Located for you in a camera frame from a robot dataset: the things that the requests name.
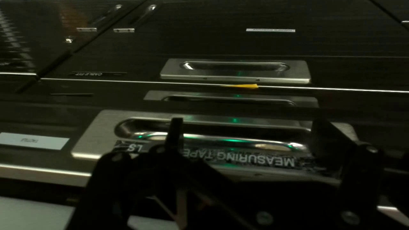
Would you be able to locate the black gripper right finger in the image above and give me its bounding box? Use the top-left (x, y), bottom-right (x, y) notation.
top-left (308, 118), bottom-right (383, 230)

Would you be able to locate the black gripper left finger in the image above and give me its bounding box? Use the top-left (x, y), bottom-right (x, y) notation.
top-left (66, 118), bottom-right (184, 230)

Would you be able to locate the black cabinet drawer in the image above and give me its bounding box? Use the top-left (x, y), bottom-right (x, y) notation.
top-left (0, 90), bottom-right (409, 187)

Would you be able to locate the measuring tape drawer label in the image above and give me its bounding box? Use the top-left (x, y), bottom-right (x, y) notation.
top-left (114, 139), bottom-right (324, 174)

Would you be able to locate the silver drawer handle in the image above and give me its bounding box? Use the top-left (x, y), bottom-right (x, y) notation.
top-left (71, 110), bottom-right (315, 160)
top-left (160, 59), bottom-right (310, 84)

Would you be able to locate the silver drawer handle upper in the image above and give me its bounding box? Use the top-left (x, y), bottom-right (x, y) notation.
top-left (160, 59), bottom-right (310, 84)

